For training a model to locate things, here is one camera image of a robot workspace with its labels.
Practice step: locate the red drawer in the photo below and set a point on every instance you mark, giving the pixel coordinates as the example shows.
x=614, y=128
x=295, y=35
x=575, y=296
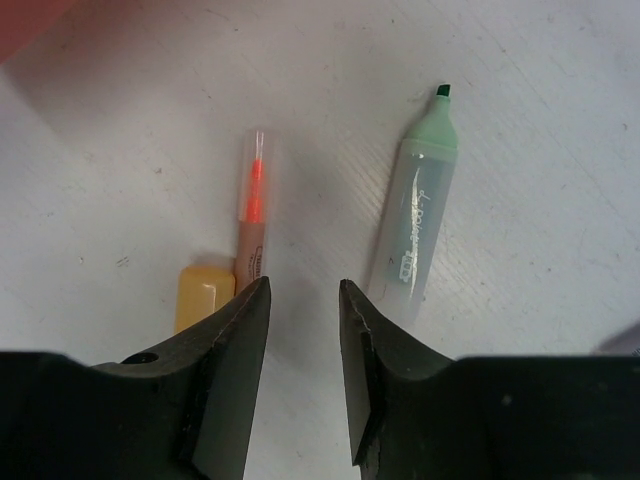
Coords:
x=23, y=20

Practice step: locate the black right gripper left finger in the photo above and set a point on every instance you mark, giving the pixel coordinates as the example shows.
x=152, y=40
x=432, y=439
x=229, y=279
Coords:
x=181, y=409

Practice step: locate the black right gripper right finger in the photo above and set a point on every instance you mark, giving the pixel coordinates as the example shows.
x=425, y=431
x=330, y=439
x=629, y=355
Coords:
x=416, y=414

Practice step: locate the orange cap highlighter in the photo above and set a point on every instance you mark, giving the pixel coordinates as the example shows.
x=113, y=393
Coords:
x=202, y=290

